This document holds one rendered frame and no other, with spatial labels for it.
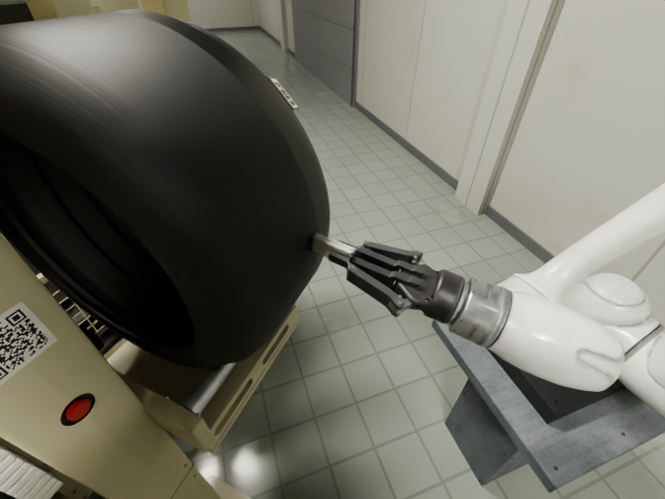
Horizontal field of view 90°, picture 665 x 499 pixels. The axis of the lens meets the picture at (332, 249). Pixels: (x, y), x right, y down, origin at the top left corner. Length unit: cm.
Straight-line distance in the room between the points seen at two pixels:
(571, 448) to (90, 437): 102
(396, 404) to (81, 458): 129
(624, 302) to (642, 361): 13
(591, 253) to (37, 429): 84
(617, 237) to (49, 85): 76
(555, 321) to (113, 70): 59
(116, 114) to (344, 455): 146
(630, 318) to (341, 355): 123
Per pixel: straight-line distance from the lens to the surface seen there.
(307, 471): 160
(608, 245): 68
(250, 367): 80
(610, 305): 96
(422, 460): 165
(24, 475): 67
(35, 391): 58
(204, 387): 74
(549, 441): 109
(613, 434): 118
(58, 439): 65
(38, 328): 54
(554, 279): 69
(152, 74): 46
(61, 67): 47
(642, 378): 100
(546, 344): 51
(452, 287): 49
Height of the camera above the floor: 155
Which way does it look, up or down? 41 degrees down
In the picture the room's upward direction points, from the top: straight up
